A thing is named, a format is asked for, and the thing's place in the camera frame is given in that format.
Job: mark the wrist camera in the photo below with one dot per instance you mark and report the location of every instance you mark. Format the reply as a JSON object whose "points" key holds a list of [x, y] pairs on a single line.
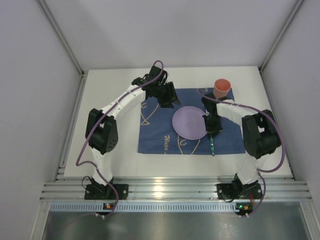
{"points": [[158, 73], [210, 106]]}

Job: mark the purple plastic plate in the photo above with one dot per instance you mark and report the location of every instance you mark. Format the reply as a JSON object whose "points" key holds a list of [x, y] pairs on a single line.
{"points": [[188, 123]]}

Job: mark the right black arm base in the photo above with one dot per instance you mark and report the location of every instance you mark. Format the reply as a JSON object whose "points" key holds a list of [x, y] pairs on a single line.
{"points": [[235, 190]]}

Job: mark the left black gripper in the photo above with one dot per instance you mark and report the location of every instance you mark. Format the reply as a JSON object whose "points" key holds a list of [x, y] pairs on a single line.
{"points": [[166, 94]]}

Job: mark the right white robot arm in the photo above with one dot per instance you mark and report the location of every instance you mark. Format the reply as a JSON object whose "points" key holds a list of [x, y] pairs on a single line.
{"points": [[259, 132]]}

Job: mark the blue fish-print cloth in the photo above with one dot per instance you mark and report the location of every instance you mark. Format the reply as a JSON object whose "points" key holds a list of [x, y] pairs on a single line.
{"points": [[157, 134]]}

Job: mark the perforated cable duct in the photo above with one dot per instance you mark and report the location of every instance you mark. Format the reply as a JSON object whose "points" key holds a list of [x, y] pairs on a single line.
{"points": [[148, 207]]}

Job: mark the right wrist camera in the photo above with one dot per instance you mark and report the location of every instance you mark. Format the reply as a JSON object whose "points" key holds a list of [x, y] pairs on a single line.
{"points": [[210, 106]]}

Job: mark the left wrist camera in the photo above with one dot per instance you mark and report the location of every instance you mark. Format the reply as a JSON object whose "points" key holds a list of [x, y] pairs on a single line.
{"points": [[158, 73]]}

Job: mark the aluminium frame rail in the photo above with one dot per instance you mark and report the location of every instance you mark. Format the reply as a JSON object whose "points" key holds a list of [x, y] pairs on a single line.
{"points": [[166, 189]]}

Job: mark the orange plastic cup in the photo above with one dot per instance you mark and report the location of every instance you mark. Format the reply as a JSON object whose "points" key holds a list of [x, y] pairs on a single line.
{"points": [[221, 88]]}

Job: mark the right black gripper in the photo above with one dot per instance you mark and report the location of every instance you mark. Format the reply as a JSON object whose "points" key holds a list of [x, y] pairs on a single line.
{"points": [[212, 128]]}

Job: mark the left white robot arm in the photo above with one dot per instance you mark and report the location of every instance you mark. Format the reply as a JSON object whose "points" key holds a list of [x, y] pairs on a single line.
{"points": [[102, 129]]}

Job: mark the spoon with green handle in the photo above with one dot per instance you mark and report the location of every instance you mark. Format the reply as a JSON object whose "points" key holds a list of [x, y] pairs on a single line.
{"points": [[212, 146]]}

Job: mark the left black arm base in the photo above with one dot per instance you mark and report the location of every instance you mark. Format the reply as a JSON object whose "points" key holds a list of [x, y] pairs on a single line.
{"points": [[97, 191]]}

